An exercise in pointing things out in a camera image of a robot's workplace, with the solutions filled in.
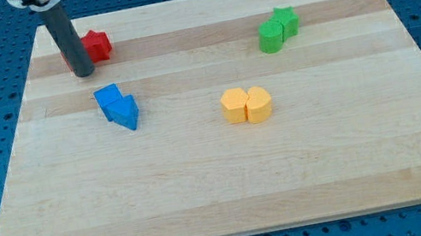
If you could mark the blue cube block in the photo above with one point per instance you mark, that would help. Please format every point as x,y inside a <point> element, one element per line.
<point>106,96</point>

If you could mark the yellow hexagon block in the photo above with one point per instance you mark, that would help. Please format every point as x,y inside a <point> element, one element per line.
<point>233,103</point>

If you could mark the yellow half-round block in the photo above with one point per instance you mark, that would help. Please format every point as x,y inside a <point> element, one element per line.
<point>258,105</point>

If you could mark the light wooden board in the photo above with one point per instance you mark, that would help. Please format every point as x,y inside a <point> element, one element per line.
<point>343,139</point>

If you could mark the blue triangle block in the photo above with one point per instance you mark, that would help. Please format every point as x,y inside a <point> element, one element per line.
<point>124,112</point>

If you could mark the green cylinder block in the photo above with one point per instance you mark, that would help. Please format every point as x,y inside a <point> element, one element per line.
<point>270,35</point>

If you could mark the green star block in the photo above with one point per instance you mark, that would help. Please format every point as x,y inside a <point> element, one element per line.
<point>288,20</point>

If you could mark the red star block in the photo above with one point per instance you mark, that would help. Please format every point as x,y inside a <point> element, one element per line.
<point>97,45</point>

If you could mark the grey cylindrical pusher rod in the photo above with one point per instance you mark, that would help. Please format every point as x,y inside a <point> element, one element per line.
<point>60,27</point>

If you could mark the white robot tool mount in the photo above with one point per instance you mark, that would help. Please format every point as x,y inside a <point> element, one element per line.
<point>34,5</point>

